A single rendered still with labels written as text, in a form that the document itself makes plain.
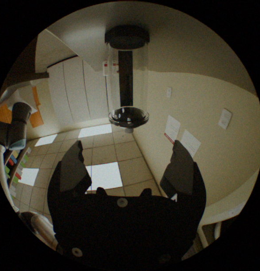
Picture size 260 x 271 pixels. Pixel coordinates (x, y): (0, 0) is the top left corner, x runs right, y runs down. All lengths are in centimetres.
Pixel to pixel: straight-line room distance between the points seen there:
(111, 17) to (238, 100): 63
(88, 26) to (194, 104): 76
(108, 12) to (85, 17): 4
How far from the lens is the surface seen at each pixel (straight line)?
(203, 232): 41
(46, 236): 30
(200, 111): 74
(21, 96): 57
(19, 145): 54
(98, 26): 21
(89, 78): 271
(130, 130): 24
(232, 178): 74
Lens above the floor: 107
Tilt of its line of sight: 36 degrees up
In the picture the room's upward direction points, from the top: 179 degrees clockwise
